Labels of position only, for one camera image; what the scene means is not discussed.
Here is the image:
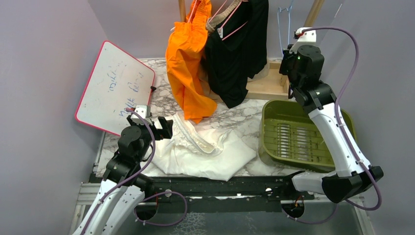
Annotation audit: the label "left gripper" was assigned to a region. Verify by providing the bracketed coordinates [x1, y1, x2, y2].
[128, 115, 173, 162]

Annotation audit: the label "white shorts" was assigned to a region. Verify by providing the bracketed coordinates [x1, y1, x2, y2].
[151, 113, 256, 181]

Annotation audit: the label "blue wire hanger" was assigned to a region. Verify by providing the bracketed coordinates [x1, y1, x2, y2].
[277, 0, 294, 55]

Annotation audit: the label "olive green plastic basket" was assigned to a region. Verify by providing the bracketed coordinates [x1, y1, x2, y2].
[258, 100, 359, 174]

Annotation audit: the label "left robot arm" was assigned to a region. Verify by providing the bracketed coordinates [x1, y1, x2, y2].
[74, 115, 173, 235]

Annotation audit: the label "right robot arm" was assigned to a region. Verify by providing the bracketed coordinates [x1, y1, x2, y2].
[279, 45, 384, 203]

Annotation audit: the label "black shorts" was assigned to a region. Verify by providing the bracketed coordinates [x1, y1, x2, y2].
[202, 0, 269, 108]

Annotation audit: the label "orange shorts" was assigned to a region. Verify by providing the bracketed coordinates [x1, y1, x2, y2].
[165, 0, 217, 123]

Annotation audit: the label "wooden clothes rack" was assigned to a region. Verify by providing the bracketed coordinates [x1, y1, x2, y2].
[178, 0, 325, 103]

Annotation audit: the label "pink framed whiteboard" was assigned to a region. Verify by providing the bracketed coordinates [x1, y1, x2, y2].
[75, 41, 156, 135]

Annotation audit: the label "beige garment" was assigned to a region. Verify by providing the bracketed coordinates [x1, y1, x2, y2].
[206, 0, 242, 35]

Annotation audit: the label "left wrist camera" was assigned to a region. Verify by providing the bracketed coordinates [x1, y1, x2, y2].
[125, 105, 151, 125]

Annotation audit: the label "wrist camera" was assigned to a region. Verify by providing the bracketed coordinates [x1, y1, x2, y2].
[125, 105, 151, 125]
[289, 27, 317, 53]

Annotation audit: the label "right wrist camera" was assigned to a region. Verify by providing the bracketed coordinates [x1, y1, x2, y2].
[289, 27, 317, 53]

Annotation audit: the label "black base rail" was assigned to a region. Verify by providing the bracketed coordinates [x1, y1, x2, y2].
[136, 175, 328, 214]

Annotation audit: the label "pink wire hanger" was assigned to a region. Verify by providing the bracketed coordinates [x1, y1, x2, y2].
[175, 0, 244, 41]

